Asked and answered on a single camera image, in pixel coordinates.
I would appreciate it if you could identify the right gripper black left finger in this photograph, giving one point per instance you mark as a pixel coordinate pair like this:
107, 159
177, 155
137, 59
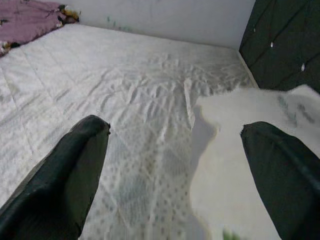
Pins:
50, 195

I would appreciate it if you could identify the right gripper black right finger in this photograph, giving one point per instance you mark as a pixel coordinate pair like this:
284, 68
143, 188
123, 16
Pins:
287, 187

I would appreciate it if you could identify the white pillow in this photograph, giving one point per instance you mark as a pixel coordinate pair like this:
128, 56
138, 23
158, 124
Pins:
225, 162

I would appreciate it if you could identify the grey quilted mattress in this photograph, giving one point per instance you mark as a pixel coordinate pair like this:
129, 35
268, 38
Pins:
112, 75

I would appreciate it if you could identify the dark tufted headboard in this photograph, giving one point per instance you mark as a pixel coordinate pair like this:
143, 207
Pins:
282, 37

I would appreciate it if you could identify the mauve cartoon mouse quilt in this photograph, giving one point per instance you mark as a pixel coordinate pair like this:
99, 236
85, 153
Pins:
25, 22

